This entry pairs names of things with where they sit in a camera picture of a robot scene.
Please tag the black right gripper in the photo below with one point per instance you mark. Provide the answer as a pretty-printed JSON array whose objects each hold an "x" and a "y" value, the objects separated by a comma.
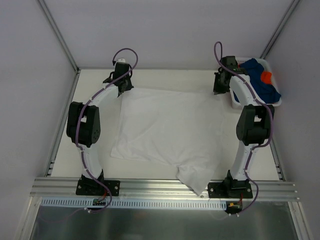
[{"x": 219, "y": 83}]

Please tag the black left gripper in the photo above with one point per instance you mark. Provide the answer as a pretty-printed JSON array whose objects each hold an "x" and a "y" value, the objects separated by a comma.
[{"x": 125, "y": 85}]

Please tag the white t shirt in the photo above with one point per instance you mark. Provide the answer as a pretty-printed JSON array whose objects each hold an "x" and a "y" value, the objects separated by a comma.
[{"x": 180, "y": 129}]

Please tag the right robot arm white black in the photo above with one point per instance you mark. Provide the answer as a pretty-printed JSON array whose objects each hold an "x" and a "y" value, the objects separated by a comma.
[{"x": 254, "y": 127}]

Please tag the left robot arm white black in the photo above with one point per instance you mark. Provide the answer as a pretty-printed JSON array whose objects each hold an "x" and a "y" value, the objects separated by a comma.
[{"x": 84, "y": 124}]

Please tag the white plastic laundry basket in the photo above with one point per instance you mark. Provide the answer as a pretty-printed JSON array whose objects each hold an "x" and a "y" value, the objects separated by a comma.
[{"x": 267, "y": 68}]

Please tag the orange t shirt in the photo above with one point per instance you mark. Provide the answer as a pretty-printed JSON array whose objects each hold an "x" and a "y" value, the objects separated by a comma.
[{"x": 266, "y": 77}]

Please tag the blue t shirt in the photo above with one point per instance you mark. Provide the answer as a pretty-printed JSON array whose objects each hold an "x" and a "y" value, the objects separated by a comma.
[{"x": 266, "y": 91}]

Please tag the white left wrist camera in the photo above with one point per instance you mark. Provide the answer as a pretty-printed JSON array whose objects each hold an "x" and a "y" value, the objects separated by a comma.
[{"x": 120, "y": 60}]

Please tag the aluminium frame post right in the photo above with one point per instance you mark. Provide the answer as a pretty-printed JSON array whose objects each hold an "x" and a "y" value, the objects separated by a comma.
[{"x": 280, "y": 27}]

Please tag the aluminium frame post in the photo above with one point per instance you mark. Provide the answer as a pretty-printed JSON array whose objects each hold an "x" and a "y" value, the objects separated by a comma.
[
  {"x": 280, "y": 27},
  {"x": 57, "y": 33}
]

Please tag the aluminium frame post left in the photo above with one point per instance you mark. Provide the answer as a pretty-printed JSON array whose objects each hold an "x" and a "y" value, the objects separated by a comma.
[{"x": 57, "y": 33}]

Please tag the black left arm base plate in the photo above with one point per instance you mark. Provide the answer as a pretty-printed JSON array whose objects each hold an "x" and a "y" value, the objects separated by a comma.
[{"x": 89, "y": 187}]

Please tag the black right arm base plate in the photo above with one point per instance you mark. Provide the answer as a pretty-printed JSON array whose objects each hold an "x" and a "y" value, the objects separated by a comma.
[{"x": 225, "y": 190}]

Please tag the aluminium mounting rail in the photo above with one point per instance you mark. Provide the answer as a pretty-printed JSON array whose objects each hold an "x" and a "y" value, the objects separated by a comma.
[{"x": 160, "y": 189}]

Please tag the white slotted cable duct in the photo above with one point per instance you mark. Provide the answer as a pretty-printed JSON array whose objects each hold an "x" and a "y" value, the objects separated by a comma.
[{"x": 118, "y": 203}]

